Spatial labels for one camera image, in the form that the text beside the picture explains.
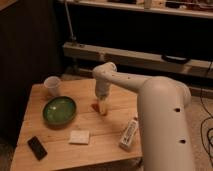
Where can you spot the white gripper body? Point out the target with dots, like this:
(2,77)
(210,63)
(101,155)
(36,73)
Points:
(102,89)

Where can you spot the translucent yellowish gripper finger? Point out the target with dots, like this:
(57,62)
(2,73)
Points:
(102,106)

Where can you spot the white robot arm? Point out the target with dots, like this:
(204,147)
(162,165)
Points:
(161,103)

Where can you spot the orange carrot-shaped eraser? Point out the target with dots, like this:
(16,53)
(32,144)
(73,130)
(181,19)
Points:
(95,107)

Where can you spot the white sponge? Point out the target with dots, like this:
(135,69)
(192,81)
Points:
(79,137)

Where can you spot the white glue bottle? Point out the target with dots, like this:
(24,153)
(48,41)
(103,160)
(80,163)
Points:
(126,139)

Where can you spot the wooden table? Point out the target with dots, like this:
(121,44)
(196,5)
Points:
(105,131)

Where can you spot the green round plate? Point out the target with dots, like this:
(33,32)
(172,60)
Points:
(59,111)

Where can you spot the clear plastic cup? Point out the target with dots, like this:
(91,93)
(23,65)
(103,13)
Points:
(52,84)

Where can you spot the black remote control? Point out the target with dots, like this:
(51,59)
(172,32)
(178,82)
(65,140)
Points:
(37,148)

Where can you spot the long white shelf board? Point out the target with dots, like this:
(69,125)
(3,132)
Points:
(133,59)

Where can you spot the upper white shelf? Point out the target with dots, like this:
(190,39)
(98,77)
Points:
(147,7)

